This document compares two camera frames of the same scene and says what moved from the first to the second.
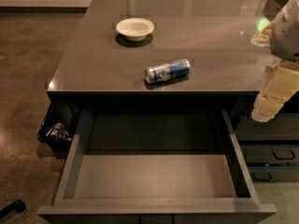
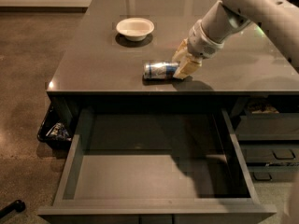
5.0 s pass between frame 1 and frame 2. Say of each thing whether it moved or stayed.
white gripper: moved
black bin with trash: stayed
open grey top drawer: stayed
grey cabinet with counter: stayed
